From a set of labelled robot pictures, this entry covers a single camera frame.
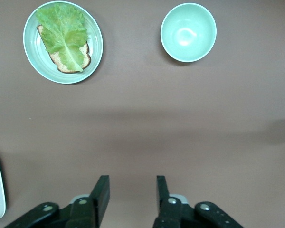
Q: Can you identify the pale green bowl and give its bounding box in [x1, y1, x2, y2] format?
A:
[160, 2, 217, 63]

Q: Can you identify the brown table cloth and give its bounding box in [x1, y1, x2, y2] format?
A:
[0, 0, 285, 228]

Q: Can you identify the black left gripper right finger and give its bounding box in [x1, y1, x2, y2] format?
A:
[152, 175, 243, 228]

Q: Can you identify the toasted bread slice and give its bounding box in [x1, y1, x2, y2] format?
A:
[36, 24, 92, 74]

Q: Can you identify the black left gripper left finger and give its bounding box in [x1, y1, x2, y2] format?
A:
[4, 175, 110, 228]

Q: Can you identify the pale green plate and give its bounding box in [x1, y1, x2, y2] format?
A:
[23, 0, 104, 85]

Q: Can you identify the green lettuce leaf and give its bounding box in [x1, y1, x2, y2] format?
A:
[35, 4, 89, 73]

